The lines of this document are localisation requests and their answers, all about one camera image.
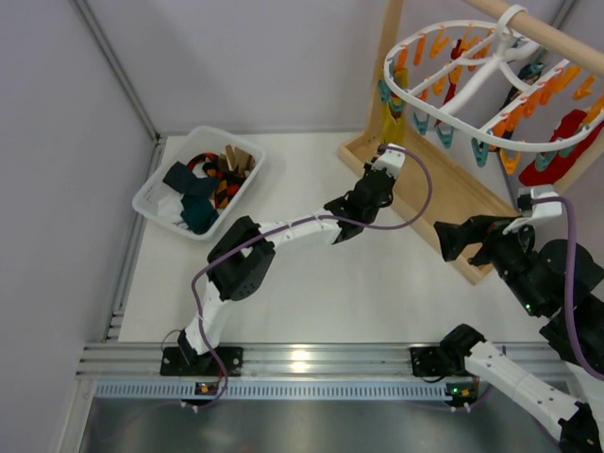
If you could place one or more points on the red sock on right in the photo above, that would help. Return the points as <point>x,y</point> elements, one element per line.
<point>548,168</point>

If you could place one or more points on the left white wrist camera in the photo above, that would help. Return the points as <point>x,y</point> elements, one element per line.
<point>390,158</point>

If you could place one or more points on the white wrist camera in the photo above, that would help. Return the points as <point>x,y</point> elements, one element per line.
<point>537,205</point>
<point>390,158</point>

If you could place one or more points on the red thin hanging sock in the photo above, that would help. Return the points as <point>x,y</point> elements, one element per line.
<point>454,76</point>

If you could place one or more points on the white sock in basket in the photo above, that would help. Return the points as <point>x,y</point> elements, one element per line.
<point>170,208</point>

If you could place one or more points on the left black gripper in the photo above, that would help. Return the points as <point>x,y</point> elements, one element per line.
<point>377,175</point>

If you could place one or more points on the red black striped sock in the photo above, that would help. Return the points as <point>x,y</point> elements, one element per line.
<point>207,161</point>

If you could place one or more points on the aluminium rail base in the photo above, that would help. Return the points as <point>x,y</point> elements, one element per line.
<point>270,371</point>

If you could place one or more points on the argyle brown orange sock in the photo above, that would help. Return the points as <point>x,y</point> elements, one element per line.
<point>229,184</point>

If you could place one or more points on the dark green sock in basket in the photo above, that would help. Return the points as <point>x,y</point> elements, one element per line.
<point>198,213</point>

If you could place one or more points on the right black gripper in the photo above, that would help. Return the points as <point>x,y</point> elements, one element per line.
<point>484,234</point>

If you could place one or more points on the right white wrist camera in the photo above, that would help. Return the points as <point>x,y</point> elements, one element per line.
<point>537,205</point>

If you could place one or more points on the wooden rack frame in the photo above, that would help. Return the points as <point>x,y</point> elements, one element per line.
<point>456,194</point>

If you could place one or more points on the white plastic basket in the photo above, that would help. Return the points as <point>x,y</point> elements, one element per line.
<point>203,139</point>

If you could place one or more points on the navy patterned sock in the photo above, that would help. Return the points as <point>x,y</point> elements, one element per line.
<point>182,180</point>

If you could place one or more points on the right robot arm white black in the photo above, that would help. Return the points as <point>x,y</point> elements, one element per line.
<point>556,283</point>

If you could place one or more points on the mustard yellow sock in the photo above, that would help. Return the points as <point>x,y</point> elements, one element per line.
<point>393,123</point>

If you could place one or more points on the tan brown striped sock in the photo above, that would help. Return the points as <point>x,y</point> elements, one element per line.
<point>236,161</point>

